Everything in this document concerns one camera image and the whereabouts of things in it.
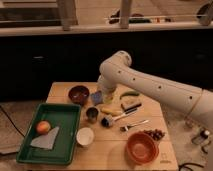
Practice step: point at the orange bowl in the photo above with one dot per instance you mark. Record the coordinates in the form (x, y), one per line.
(141, 148)

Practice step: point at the metal fork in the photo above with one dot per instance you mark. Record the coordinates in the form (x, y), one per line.
(127, 127)

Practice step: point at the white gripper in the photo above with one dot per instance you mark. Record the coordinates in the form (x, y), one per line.
(105, 86)

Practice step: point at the red apple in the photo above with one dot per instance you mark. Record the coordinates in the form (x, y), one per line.
(43, 127)

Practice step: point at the black marker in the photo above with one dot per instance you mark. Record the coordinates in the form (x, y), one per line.
(126, 108)

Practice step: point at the yellow banana piece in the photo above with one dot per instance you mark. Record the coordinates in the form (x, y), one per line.
(110, 111)

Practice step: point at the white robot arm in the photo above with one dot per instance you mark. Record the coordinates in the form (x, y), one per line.
(193, 101)

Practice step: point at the bunch of dark grapes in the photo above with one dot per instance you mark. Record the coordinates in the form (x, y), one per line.
(156, 134)

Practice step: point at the grey cloth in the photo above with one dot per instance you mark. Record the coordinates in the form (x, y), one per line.
(46, 141)

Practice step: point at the metal cup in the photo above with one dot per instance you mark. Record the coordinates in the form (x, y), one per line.
(92, 114)

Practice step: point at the blue sponge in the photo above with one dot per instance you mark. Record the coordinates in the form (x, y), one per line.
(96, 98)

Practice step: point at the green plastic tray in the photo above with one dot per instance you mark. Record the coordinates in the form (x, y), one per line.
(57, 146)

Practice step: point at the green plastic cup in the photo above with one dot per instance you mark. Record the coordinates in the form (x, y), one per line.
(108, 98)

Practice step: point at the white cup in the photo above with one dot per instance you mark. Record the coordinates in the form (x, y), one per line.
(85, 136)

